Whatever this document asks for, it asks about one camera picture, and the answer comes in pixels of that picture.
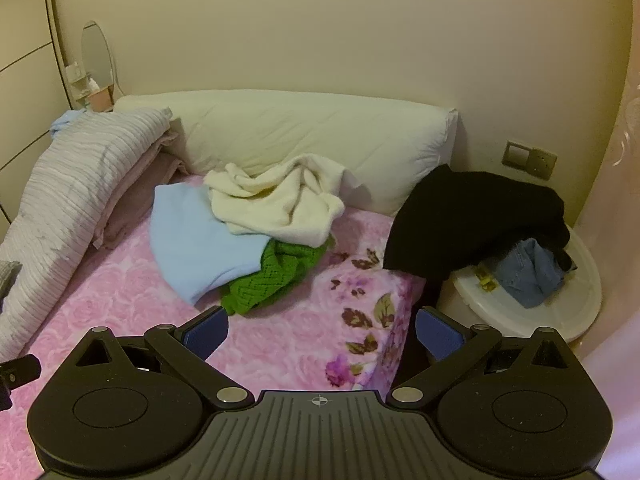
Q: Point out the grey textured pillow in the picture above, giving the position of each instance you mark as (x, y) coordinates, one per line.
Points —
(9, 280)

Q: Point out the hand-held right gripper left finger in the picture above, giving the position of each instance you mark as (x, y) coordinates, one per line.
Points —
(207, 332)

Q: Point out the pale blue fabric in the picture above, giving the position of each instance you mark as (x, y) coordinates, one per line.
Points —
(65, 122)

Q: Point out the grey striped duvet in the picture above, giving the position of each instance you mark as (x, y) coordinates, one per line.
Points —
(70, 190)

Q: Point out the wall light switch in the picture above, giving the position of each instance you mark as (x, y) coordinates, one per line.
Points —
(514, 155)

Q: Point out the cream wardrobe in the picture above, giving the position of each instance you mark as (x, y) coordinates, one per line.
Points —
(25, 75)

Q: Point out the green knit sweater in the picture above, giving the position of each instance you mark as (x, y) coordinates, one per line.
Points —
(280, 270)

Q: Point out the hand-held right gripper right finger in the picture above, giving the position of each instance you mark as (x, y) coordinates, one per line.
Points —
(440, 332)

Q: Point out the oval mirror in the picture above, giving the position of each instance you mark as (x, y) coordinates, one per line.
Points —
(96, 55)

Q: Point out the yellow clip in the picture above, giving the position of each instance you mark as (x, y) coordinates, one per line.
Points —
(485, 280)

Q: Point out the cream striped sweater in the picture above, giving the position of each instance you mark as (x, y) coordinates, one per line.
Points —
(280, 200)

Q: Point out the blue jeans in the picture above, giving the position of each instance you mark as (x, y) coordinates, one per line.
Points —
(530, 275)

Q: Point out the dusty pink folded blanket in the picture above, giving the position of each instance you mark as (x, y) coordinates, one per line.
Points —
(135, 185)

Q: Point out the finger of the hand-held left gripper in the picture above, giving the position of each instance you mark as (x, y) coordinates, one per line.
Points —
(20, 371)

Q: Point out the black garment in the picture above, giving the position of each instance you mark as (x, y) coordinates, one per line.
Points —
(465, 215)

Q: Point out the large white pillow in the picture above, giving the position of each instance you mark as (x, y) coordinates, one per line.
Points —
(325, 135)

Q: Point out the pink floral blanket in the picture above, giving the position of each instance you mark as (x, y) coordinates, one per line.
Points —
(125, 285)

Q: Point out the small pink box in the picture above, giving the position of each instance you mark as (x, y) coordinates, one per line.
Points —
(101, 100)

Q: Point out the wall power socket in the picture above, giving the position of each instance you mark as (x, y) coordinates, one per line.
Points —
(541, 163)

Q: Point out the white round laundry bin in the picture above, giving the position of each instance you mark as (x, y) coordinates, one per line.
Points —
(565, 305)

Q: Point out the light blue garment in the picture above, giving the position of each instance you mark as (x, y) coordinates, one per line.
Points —
(190, 240)

